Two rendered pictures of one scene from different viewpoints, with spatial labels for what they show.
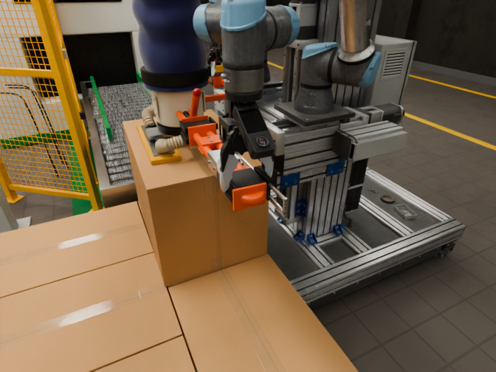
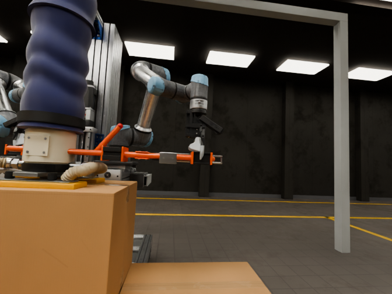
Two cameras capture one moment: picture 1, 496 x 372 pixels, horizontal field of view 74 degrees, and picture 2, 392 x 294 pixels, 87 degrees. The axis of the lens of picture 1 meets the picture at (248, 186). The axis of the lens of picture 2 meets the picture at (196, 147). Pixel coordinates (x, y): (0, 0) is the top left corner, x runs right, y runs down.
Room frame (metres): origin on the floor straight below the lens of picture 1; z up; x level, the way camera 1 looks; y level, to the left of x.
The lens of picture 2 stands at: (0.34, 0.84, 1.05)
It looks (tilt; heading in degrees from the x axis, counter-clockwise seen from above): 4 degrees up; 289
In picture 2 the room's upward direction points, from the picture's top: 3 degrees clockwise
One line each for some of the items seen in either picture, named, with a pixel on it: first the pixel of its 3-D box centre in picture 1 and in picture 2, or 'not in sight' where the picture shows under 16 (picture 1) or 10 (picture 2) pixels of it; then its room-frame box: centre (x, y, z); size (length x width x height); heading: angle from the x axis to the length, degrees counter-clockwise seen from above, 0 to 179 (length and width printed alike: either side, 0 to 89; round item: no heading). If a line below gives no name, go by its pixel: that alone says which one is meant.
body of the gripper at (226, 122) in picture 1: (242, 119); (195, 125); (0.63, 0.01, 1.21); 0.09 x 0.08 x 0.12; 24
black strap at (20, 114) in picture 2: (176, 72); (53, 122); (1.16, 0.24, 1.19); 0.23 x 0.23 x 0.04
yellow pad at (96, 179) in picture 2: not in sight; (61, 175); (1.19, 0.16, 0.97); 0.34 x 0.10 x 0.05; 24
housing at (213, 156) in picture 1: (224, 162); (168, 158); (0.73, 0.06, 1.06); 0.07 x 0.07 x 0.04; 24
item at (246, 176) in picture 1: (242, 187); (200, 158); (0.60, 0.01, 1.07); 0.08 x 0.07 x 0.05; 24
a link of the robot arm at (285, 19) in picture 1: (265, 27); (183, 93); (0.72, -0.03, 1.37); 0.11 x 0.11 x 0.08; 55
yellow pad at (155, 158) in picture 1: (156, 137); (31, 179); (1.12, 0.33, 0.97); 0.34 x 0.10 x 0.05; 24
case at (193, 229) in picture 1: (191, 184); (46, 234); (1.15, 0.23, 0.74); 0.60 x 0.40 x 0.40; 24
